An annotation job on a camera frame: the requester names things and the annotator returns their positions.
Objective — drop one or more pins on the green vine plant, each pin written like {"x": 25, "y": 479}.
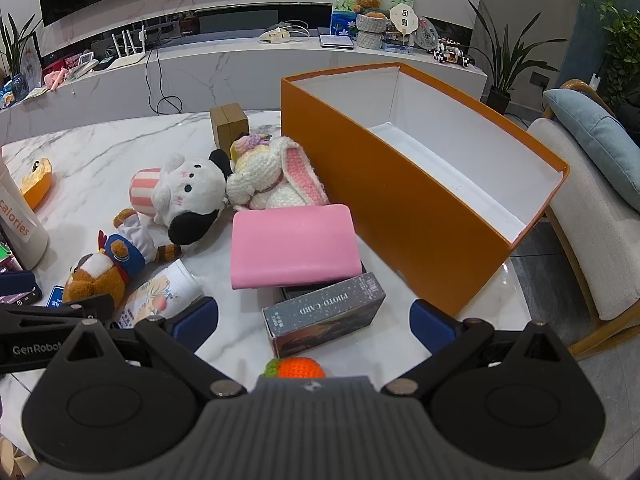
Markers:
{"x": 622, "y": 45}

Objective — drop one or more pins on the pink toy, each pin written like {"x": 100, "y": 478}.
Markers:
{"x": 55, "y": 79}

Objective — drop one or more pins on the white bottle with orange label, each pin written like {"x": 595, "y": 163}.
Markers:
{"x": 17, "y": 225}

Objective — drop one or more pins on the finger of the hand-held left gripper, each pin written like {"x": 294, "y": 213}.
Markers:
{"x": 75, "y": 310}
{"x": 17, "y": 286}

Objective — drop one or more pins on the tall potted plant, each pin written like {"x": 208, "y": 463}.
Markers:
{"x": 500, "y": 70}

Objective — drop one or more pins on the white marble tv cabinet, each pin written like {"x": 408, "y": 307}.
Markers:
{"x": 250, "y": 75}

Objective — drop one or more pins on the grey card box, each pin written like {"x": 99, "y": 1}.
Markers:
{"x": 325, "y": 317}

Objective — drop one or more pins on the white peach printed cup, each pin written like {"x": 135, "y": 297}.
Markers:
{"x": 160, "y": 292}

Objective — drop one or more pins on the pink foam pad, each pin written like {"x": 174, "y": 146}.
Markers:
{"x": 295, "y": 245}

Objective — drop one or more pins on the light blue pillow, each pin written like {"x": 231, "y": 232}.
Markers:
{"x": 595, "y": 132}

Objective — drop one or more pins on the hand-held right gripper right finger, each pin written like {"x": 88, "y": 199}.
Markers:
{"x": 429, "y": 321}

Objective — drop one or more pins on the orange cardboard box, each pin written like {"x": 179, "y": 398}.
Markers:
{"x": 425, "y": 210}

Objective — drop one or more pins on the painted canvas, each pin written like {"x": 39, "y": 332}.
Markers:
{"x": 342, "y": 10}

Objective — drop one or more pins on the white router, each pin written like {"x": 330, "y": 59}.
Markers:
{"x": 127, "y": 57}

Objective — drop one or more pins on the white round hand fan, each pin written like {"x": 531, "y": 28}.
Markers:
{"x": 404, "y": 22}

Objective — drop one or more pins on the black and white cow plush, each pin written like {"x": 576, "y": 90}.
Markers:
{"x": 190, "y": 195}

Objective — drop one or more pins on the wooden chair with white cushion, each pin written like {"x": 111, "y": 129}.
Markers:
{"x": 585, "y": 220}

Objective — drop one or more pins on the checkered toy car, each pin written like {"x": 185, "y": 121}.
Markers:
{"x": 452, "y": 54}

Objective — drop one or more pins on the white crocheted bunny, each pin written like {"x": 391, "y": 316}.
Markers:
{"x": 270, "y": 170}

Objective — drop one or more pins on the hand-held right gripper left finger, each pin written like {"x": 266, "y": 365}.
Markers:
{"x": 196, "y": 321}

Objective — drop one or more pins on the orange crocheted carrot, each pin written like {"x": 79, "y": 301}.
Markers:
{"x": 300, "y": 367}

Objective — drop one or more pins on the brown plush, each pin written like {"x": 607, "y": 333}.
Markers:
{"x": 120, "y": 257}

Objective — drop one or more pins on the small blue packet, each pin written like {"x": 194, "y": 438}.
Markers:
{"x": 55, "y": 296}

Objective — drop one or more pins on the patterned round hand fan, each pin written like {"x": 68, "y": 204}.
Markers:
{"x": 427, "y": 35}

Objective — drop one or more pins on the leafy plant by frame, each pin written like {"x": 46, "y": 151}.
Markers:
{"x": 15, "y": 45}

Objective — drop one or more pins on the small brown cardboard box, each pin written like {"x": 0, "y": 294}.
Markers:
{"x": 229, "y": 122}

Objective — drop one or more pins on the brown teddy bear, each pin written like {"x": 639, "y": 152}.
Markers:
{"x": 368, "y": 1}

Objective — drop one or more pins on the white flat device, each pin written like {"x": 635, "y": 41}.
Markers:
{"x": 336, "y": 41}

